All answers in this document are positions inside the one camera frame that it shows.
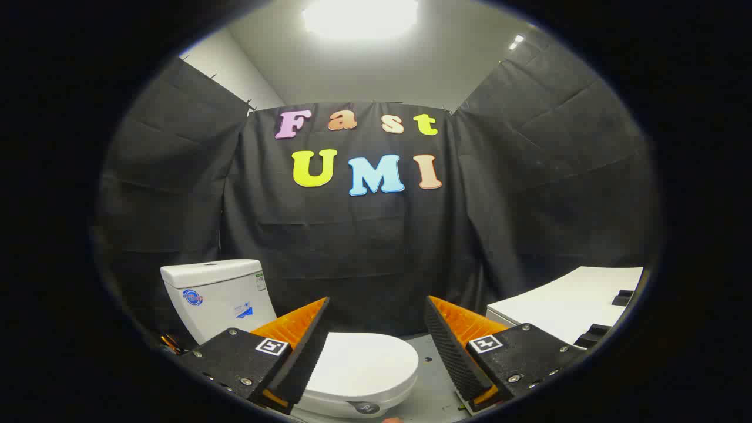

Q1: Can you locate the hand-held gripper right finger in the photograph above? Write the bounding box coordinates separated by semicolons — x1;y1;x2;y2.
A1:
424;295;589;417

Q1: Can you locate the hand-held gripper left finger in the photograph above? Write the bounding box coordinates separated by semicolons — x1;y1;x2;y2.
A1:
175;297;331;415

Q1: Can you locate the white ceramic toilet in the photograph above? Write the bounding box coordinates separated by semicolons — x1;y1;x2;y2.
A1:
160;259;419;421

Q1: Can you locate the white cabinet with grooved handles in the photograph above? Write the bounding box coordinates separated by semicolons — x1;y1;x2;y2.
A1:
486;267;644;351

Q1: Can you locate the large ceiling light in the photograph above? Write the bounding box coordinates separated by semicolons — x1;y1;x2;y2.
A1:
302;0;419;39

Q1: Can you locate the black backdrop cloth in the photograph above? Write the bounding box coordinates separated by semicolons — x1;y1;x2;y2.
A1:
94;56;662;353

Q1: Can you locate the white toilet lid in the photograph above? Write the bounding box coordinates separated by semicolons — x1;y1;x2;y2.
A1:
304;332;419;401

